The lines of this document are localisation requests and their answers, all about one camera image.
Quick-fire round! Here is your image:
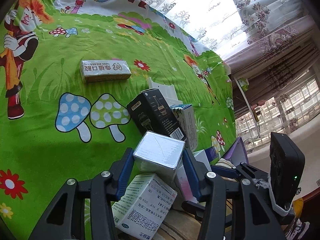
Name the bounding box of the white dental box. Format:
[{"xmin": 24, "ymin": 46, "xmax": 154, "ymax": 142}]
[{"xmin": 80, "ymin": 60, "xmax": 132, "ymax": 83}]

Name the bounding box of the green cartoon tablecloth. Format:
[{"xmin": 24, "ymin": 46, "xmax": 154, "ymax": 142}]
[{"xmin": 1, "ymin": 0, "xmax": 235, "ymax": 239}]

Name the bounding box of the small blue box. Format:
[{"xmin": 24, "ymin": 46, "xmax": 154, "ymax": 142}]
[{"xmin": 205, "ymin": 146, "xmax": 221, "ymax": 162}]

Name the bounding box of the white medicine box green text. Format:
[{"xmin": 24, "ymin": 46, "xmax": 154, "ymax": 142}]
[{"xmin": 112, "ymin": 173, "xmax": 177, "ymax": 239}]

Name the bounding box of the purple white storage box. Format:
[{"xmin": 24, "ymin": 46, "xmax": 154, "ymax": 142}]
[{"xmin": 223, "ymin": 137, "xmax": 249, "ymax": 166}]

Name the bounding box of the white side table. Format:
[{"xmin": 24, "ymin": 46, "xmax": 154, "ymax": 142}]
[{"xmin": 234, "ymin": 77, "xmax": 261, "ymax": 139}]

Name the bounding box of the mauve curtain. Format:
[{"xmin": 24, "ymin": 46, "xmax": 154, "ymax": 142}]
[{"xmin": 226, "ymin": 16, "xmax": 319, "ymax": 117}]

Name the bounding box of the silver white cube box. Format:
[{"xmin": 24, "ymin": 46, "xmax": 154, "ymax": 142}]
[{"xmin": 133, "ymin": 131, "xmax": 185, "ymax": 184}]

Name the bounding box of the black trimmer box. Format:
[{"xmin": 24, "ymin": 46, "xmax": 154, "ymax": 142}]
[{"xmin": 126, "ymin": 88, "xmax": 186, "ymax": 141}]

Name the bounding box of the green tissue pack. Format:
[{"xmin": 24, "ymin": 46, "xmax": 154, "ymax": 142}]
[{"xmin": 238, "ymin": 77, "xmax": 249, "ymax": 92}]

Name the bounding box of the yellow cushion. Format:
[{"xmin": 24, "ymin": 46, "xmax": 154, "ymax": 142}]
[{"xmin": 292, "ymin": 198, "xmax": 304, "ymax": 218}]

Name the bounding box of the white plastic tray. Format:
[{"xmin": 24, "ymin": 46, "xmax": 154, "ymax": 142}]
[{"xmin": 147, "ymin": 77, "xmax": 183, "ymax": 106}]

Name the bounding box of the white green tall box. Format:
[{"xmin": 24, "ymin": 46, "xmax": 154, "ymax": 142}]
[{"xmin": 170, "ymin": 104, "xmax": 198, "ymax": 151}]

